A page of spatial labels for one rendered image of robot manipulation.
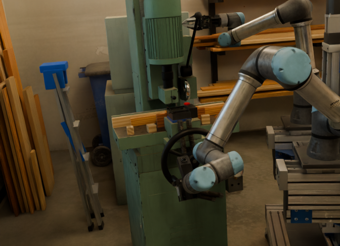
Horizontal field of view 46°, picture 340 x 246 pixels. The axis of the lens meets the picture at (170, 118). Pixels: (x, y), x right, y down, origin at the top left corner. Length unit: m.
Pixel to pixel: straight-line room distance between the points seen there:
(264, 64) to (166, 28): 0.66
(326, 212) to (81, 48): 3.13
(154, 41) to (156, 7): 0.15
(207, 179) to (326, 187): 0.68
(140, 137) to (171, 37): 0.49
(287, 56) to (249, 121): 3.42
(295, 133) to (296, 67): 0.92
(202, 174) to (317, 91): 0.50
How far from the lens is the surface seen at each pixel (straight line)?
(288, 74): 1.35
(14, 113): 3.15
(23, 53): 4.46
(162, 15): 1.90
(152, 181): 1.97
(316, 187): 1.81
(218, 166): 1.33
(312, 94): 1.47
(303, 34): 2.31
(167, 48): 1.92
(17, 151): 3.17
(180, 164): 1.50
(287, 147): 2.26
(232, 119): 1.45
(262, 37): 4.12
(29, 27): 4.42
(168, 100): 1.99
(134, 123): 2.02
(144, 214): 2.04
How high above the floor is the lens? 1.47
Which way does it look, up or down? 16 degrees down
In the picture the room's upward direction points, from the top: 4 degrees counter-clockwise
